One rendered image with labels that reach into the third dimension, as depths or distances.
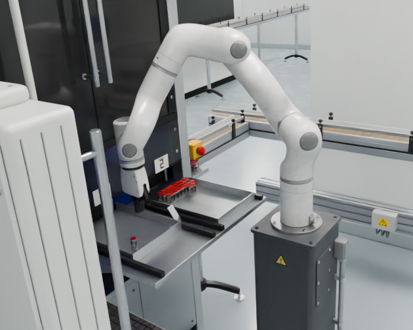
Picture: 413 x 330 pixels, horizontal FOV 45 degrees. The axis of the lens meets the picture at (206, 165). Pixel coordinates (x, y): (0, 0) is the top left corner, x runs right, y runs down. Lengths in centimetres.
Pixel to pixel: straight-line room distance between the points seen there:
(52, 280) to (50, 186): 20
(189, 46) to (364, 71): 178
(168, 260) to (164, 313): 75
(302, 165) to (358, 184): 169
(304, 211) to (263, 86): 50
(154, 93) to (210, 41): 24
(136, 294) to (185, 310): 42
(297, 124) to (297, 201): 30
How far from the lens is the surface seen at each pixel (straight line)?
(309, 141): 169
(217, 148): 265
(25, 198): 101
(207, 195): 213
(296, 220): 187
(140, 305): 227
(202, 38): 158
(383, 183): 338
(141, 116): 157
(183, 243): 180
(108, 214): 116
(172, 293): 243
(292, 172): 179
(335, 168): 345
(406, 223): 276
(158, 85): 160
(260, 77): 166
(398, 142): 258
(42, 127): 100
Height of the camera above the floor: 180
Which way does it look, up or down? 22 degrees down
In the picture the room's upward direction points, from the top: 4 degrees counter-clockwise
